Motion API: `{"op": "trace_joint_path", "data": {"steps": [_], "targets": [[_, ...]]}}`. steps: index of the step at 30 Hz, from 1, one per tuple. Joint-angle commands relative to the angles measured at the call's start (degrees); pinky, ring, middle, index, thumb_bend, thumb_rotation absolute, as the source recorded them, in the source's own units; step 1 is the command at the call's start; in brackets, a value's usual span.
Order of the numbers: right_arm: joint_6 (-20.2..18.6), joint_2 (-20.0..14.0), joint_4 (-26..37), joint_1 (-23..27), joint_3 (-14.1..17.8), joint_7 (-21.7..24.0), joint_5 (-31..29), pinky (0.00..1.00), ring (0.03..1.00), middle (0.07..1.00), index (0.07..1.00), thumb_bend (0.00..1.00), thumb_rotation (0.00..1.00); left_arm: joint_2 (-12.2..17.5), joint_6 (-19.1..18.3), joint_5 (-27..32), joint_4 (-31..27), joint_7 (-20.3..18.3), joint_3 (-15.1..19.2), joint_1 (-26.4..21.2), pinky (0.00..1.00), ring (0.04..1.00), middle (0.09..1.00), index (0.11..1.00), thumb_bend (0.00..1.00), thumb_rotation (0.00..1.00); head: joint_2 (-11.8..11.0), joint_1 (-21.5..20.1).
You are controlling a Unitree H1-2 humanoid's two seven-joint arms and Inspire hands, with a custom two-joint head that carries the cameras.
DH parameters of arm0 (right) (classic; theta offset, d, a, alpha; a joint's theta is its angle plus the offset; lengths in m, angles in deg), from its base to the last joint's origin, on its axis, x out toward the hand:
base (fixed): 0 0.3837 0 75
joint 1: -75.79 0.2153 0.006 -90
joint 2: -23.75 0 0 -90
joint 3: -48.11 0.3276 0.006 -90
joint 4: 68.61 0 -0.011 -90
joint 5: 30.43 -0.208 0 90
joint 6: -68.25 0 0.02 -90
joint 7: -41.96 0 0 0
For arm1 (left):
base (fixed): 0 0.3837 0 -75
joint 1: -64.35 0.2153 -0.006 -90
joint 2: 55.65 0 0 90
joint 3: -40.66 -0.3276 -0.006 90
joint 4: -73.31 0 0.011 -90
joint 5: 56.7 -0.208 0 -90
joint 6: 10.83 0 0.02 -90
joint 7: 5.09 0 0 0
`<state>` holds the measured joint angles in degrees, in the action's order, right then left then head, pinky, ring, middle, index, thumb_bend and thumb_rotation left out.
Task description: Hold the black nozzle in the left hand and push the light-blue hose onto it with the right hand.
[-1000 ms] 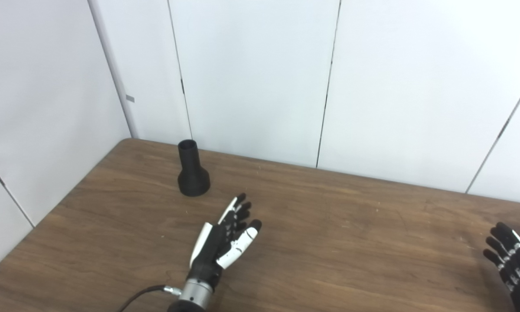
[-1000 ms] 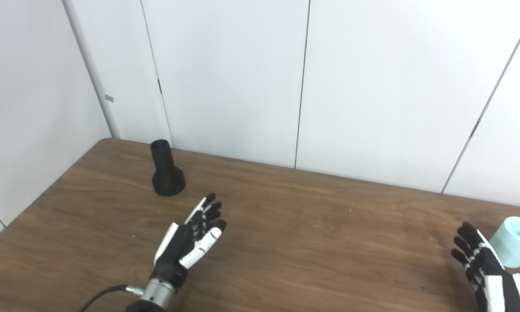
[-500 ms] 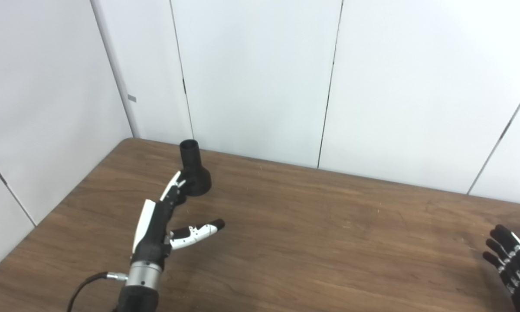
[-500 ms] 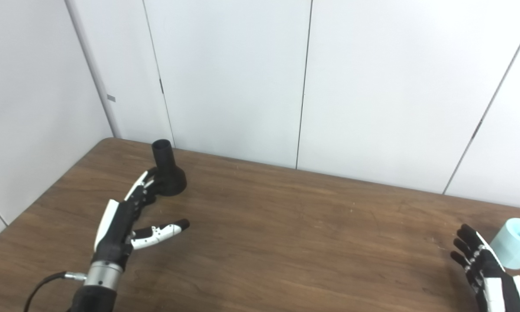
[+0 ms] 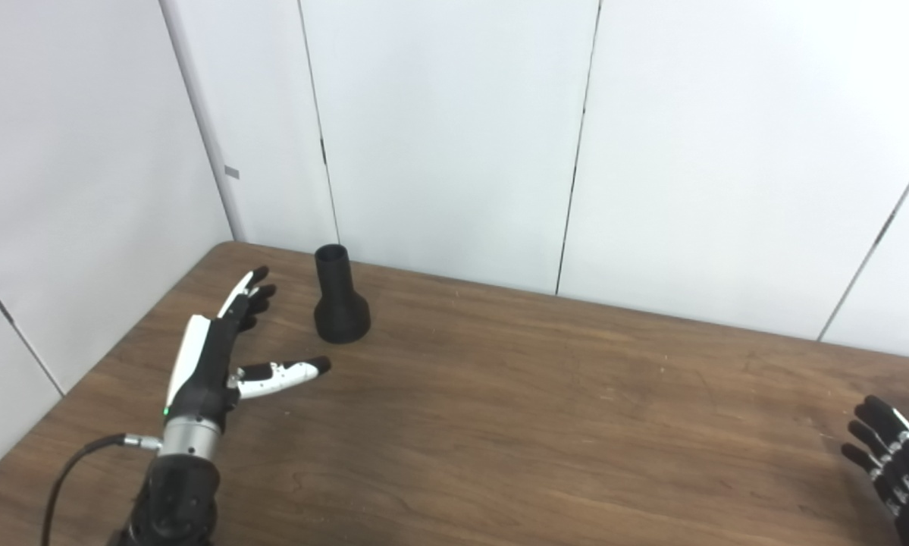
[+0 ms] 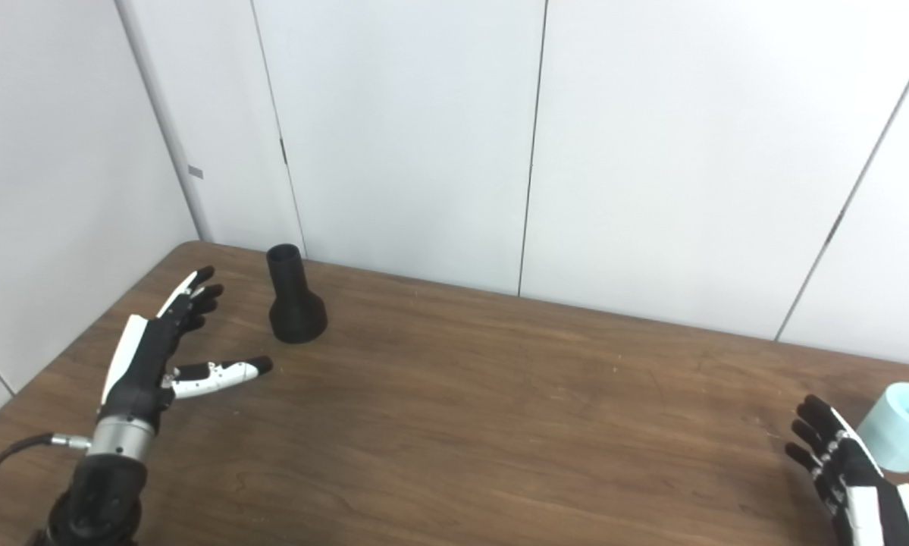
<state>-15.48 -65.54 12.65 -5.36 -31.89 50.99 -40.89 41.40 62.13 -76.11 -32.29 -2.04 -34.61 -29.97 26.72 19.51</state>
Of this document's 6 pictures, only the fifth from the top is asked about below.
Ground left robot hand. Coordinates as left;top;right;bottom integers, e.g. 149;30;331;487
165;265;332;435

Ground black funnel-shaped nozzle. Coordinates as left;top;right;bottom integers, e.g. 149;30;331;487
314;244;371;345

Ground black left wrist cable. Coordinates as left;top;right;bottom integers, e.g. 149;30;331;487
41;433;163;546

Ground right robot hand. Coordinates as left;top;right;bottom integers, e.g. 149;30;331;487
841;394;909;546

